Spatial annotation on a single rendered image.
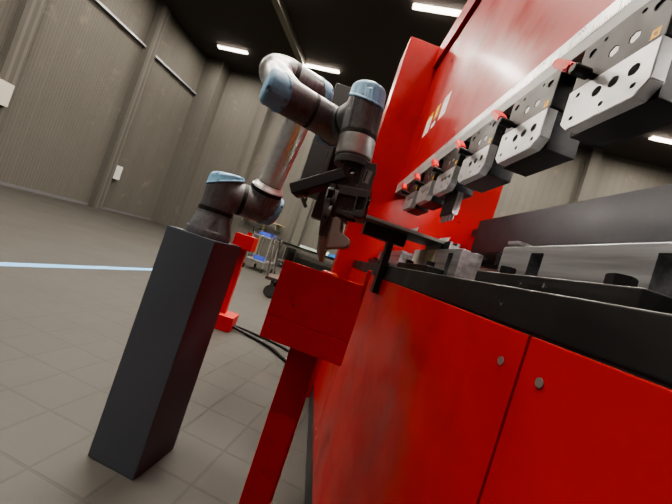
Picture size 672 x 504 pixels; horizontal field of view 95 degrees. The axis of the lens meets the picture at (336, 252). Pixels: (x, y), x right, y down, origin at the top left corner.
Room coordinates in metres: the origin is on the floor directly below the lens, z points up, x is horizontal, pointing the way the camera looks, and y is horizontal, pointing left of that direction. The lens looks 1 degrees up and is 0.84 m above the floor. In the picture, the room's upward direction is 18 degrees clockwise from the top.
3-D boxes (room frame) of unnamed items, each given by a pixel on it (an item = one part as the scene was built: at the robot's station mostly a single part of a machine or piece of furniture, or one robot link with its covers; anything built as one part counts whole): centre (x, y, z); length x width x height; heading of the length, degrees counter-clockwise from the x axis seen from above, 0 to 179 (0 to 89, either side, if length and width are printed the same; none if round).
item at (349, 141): (0.62, 0.03, 1.06); 0.08 x 0.08 x 0.05
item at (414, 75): (2.03, -0.44, 1.15); 0.85 x 0.25 x 2.30; 93
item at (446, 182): (1.07, -0.32, 1.26); 0.15 x 0.09 x 0.17; 3
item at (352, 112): (0.62, 0.04, 1.14); 0.09 x 0.08 x 0.11; 29
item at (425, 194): (1.27, -0.31, 1.26); 0.15 x 0.09 x 0.17; 3
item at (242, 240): (2.63, 0.75, 0.42); 0.25 x 0.20 x 0.83; 93
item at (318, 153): (2.22, 0.32, 1.42); 0.45 x 0.12 x 0.36; 2
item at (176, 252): (1.07, 0.44, 0.39); 0.18 x 0.18 x 0.78; 79
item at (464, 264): (0.99, -0.32, 0.92); 0.39 x 0.06 x 0.10; 3
